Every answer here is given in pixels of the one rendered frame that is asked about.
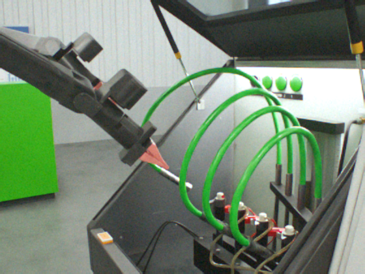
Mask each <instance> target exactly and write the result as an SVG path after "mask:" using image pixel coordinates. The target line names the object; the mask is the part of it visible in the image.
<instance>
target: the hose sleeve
mask: <svg viewBox="0 0 365 274"><path fill-rule="evenodd" d="M158 174H160V175H161V176H162V177H166V178H167V179H169V180H170V181H172V182H174V183H175V184H177V185H179V178H178V177H176V176H175V175H173V174H171V173H170V172H168V171H167V170H165V169H163V168H162V169H161V171H160V173H158Z"/></svg>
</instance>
